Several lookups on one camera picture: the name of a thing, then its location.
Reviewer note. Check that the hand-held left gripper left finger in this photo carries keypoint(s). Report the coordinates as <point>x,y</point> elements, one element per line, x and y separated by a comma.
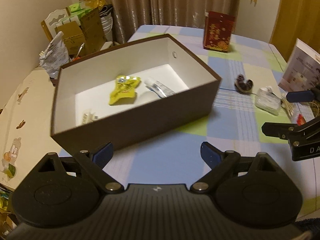
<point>103,152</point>

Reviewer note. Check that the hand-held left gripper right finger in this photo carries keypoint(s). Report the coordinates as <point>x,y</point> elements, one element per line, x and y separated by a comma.
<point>208,153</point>

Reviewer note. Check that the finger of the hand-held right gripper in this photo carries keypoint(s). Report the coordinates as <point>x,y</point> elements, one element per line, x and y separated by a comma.
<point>298,96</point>
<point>280,128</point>

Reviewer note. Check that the clear cotton ball bag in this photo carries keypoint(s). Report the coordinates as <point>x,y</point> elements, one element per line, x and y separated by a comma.
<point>267,101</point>

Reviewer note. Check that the brown cardboard storage box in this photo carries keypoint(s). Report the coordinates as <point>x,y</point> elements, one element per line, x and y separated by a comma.
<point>150,120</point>

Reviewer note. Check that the yellow snack packet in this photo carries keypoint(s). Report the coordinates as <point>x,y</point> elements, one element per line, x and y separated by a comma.
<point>123,90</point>

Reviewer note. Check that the white cream tube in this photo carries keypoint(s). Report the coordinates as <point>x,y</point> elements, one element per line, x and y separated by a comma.
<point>160,87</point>

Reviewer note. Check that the checkered tablecloth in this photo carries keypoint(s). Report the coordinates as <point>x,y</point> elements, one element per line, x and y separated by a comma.
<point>225,135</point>

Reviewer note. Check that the white humidifier box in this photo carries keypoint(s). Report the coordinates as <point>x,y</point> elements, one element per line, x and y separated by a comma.
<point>300,67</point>

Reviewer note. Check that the wooden door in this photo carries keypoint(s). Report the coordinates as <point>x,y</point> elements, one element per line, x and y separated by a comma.
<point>300,17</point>

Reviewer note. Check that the red gift box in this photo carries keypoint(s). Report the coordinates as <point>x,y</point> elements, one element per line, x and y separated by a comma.
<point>217,33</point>

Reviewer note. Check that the metal spoon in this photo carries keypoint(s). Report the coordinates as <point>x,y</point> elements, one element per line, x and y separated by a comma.
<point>80,50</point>

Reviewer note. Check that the silver foil bag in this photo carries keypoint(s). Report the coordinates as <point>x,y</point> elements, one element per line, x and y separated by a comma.
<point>53,57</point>

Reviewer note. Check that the small cardboard box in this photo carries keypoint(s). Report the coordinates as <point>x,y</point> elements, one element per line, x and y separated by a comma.
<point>72,36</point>

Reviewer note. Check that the white bucket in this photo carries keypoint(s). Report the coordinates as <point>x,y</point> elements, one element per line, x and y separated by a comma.
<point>107,27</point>

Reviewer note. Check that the tall cardboard box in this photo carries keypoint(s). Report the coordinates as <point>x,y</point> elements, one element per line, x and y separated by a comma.
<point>92,27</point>

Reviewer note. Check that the green tissue pack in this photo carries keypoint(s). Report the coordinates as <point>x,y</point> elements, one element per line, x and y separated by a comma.
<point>71,19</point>
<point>76,6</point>

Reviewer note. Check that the white wooden chair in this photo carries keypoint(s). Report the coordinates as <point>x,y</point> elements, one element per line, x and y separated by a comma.
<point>56,17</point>

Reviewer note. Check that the yellow plastic bag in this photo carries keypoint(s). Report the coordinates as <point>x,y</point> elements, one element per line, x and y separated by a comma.
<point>96,2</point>

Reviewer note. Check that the brown curtain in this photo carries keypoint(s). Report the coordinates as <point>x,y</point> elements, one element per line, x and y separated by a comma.
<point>175,2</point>

